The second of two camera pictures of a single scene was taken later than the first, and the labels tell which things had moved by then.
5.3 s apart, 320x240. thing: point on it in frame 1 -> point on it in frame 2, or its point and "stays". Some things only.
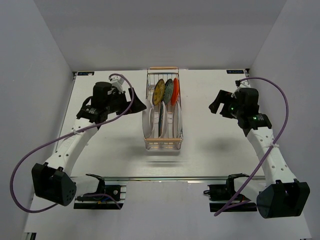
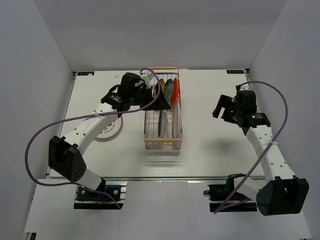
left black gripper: [137, 105] -> [161, 104]
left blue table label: [86, 73] stays
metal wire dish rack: [163, 130] stays
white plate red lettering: [148, 120] -> [110, 128]
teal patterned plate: [168, 91] stays
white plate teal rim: [163, 120] stays
